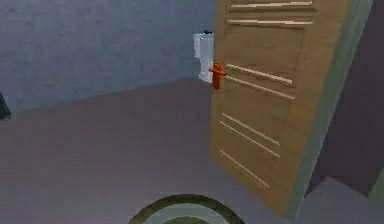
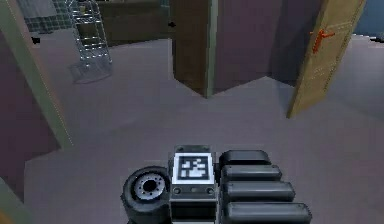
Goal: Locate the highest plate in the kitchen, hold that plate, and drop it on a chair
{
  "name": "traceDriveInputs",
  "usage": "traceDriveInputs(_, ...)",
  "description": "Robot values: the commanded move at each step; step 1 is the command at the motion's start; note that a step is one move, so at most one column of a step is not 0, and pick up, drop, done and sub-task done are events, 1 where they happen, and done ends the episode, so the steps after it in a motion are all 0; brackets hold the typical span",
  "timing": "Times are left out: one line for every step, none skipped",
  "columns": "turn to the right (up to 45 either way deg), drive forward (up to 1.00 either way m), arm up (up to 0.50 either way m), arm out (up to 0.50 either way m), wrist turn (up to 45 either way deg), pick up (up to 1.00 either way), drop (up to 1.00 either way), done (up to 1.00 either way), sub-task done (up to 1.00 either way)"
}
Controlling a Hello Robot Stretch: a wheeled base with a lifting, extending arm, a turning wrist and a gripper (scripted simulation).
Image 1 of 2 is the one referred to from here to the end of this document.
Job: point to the small black object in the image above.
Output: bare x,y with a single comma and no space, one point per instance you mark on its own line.
208,32

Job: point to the brown wooden room door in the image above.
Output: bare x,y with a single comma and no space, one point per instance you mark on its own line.
263,100

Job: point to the dark object at wall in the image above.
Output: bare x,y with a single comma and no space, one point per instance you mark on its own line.
4,108

